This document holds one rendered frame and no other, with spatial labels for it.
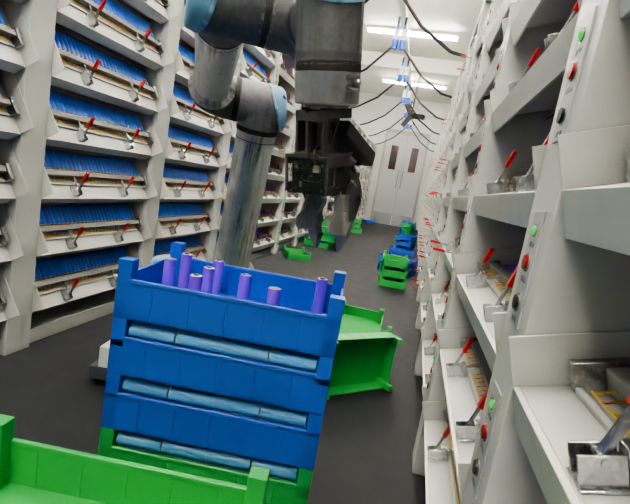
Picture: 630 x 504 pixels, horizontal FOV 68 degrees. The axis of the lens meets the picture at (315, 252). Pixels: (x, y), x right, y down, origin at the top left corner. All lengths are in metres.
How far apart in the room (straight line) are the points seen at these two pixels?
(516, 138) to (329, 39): 0.66
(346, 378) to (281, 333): 1.13
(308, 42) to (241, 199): 0.78
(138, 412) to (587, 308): 0.56
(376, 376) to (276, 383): 1.20
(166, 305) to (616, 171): 0.52
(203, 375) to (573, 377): 0.43
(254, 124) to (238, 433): 0.85
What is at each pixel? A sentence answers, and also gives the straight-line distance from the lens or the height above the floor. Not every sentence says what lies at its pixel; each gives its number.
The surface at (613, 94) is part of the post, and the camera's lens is 0.51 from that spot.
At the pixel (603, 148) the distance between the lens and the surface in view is 0.50.
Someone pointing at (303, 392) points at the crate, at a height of 0.43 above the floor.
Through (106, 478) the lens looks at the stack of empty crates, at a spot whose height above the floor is 0.35.
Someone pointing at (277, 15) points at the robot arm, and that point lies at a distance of 0.75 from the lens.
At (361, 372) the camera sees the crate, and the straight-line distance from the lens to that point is 1.77.
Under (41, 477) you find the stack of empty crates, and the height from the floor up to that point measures 0.34.
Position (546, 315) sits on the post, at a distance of 0.50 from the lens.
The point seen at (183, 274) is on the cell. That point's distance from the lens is 0.80.
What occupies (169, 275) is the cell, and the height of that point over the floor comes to 0.52.
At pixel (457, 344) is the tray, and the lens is 1.22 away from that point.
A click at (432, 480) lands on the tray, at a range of 1.07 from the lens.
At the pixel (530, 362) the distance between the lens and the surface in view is 0.50.
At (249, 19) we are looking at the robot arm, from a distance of 0.75.
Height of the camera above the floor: 0.70
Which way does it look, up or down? 9 degrees down
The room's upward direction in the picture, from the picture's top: 10 degrees clockwise
